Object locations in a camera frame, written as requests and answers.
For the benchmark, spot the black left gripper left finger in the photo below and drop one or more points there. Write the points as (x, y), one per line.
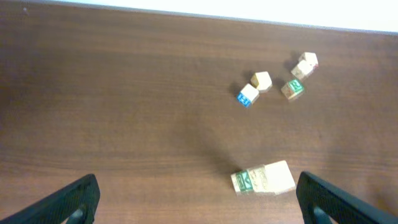
(75, 203)

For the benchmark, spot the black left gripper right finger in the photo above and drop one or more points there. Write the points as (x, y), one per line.
(322, 202)

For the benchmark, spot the wooden block blue L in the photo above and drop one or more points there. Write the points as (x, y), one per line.
(279, 178)

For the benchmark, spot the wooden block green N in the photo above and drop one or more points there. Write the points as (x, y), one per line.
(258, 179)

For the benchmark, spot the wooden block green V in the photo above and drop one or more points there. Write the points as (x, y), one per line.
(242, 183)

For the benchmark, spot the wooden block green R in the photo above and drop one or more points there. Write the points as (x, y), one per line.
(293, 89)

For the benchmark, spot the wooden block blue side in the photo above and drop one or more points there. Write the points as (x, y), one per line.
(248, 95)

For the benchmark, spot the wooden block green side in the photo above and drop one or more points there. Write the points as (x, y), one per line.
(261, 81)

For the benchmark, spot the wooden block red Q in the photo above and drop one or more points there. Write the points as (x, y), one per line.
(302, 70)

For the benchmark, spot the wooden block red 9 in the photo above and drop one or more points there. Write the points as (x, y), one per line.
(310, 57)

